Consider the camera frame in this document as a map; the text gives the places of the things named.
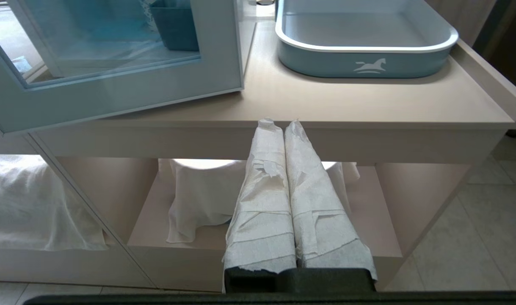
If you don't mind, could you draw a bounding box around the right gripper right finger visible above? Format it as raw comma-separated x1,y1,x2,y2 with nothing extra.
284,120,378,293

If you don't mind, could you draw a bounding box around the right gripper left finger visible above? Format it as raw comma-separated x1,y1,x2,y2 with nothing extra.
223,118,298,293

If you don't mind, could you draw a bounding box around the glass fridge door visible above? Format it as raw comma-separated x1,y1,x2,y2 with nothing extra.
0,0,245,135

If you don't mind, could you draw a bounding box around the white mini fridge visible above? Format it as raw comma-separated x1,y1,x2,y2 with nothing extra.
0,0,257,135

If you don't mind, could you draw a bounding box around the white cloth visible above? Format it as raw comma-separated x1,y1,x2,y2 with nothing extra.
166,159,361,244
0,154,109,252

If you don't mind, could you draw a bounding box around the beige shelf cabinet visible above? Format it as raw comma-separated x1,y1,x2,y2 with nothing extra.
0,17,516,294

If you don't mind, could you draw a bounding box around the blue tray with white rim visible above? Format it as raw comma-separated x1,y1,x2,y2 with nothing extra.
275,0,459,79

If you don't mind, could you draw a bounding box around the teal bin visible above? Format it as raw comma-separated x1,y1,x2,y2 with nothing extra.
150,0,199,52

